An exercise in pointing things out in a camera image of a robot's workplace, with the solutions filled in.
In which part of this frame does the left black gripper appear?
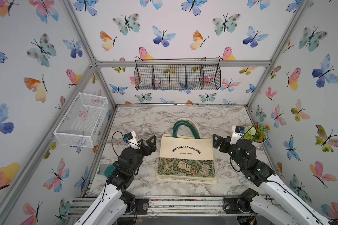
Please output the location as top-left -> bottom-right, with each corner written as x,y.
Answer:
129,136 -> 156,176

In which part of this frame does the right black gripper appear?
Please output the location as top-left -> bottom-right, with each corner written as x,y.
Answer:
213,133 -> 246,171

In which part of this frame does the green handled canvas tote bag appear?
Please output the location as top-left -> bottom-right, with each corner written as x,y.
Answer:
157,120 -> 217,179

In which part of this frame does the starry night canvas tote bag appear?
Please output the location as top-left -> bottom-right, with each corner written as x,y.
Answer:
156,117 -> 218,185

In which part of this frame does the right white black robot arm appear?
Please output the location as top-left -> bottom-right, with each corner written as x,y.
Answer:
213,134 -> 338,225

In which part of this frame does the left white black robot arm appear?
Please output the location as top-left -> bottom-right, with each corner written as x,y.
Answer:
75,136 -> 157,225

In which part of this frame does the potted artificial flower plant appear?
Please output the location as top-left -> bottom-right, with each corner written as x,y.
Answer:
244,123 -> 271,148

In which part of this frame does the green rubber glove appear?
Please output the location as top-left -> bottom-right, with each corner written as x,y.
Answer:
97,164 -> 117,178

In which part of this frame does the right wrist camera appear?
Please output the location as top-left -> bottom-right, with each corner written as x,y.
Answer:
230,126 -> 245,144

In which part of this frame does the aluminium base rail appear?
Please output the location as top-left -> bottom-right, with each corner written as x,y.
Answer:
68,195 -> 289,218

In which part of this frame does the black wire wall basket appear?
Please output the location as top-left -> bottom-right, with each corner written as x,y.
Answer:
131,58 -> 221,91

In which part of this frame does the white mesh wall basket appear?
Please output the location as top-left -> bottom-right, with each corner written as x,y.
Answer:
54,92 -> 108,148

